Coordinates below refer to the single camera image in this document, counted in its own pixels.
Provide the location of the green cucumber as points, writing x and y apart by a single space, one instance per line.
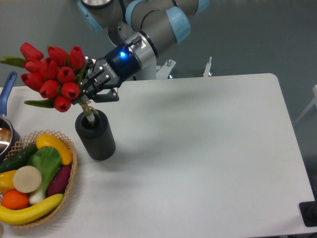
19 159

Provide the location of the white frame right edge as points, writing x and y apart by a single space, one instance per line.
312 105

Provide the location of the blue handled steel pot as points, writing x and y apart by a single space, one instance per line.
8 135

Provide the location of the purple sweet potato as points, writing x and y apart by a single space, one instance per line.
60 181

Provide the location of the woven wicker basket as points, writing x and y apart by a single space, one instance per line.
29 140

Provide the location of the green bok choy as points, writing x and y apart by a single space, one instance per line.
48 161

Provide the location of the dark grey ribbed vase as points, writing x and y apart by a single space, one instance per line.
98 139

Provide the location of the beige round disc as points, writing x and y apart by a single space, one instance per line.
27 179

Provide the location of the yellow pepper left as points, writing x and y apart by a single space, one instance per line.
6 181

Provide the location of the orange fruit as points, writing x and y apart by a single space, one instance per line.
15 200

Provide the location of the black device table corner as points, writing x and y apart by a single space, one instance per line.
309 213

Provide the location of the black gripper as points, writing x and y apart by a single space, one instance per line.
109 72

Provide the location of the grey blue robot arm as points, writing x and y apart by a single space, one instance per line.
156 26

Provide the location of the red tulip bouquet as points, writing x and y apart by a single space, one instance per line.
56 78

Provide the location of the long yellow banana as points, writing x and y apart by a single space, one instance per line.
30 214

